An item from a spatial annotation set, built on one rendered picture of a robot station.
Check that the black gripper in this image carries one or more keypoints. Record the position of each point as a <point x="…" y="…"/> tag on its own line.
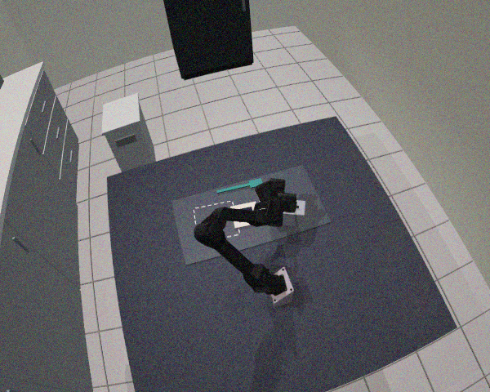
<point x="279" y="187"/>

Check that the beige square tile with dark centre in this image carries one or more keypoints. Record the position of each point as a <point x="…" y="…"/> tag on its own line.
<point x="245" y="206"/>

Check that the teal flat trowel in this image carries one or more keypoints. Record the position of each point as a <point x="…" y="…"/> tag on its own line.
<point x="252" y="184"/>

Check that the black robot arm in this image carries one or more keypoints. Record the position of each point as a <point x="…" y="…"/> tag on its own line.
<point x="210" y="233"/>

